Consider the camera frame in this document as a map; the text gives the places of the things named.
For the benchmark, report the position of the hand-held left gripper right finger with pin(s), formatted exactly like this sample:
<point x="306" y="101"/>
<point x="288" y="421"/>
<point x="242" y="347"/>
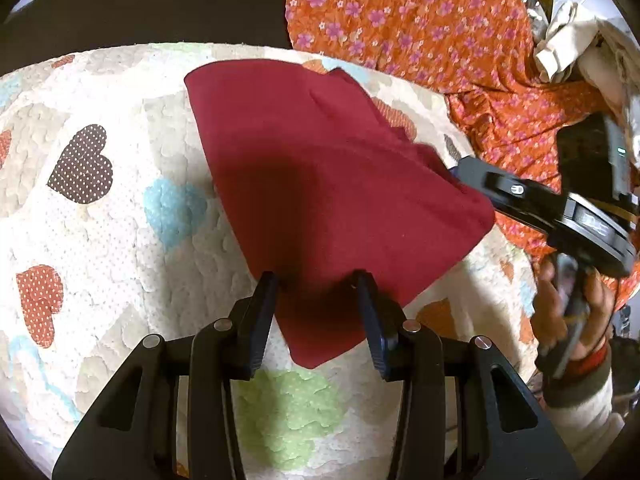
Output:
<point x="372" y="320"/>

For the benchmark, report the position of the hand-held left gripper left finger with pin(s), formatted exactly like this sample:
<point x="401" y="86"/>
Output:
<point x="262" y="310"/>

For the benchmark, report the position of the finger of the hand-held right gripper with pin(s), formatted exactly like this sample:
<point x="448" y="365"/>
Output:
<point x="515" y="192"/>

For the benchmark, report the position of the dark red garment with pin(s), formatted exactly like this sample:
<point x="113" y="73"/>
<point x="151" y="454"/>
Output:
<point x="325" y="185"/>

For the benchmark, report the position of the person's right forearm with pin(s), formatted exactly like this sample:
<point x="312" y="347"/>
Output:
<point x="585" y="410"/>

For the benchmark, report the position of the person's right hand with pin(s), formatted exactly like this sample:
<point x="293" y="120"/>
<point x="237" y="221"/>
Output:
<point x="597" y="315"/>

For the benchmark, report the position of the quilted heart-print blanket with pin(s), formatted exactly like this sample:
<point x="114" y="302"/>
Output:
<point x="125" y="260"/>

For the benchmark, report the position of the beige crumpled cloth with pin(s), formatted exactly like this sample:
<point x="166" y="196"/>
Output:
<point x="565" y="45"/>

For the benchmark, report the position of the orange floral cloth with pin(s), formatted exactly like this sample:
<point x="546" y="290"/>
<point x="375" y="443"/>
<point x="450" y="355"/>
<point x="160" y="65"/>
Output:
<point x="425" y="35"/>

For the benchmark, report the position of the dark brown sofa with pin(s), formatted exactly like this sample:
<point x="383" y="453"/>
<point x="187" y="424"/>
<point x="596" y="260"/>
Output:
<point x="150" y="5"/>

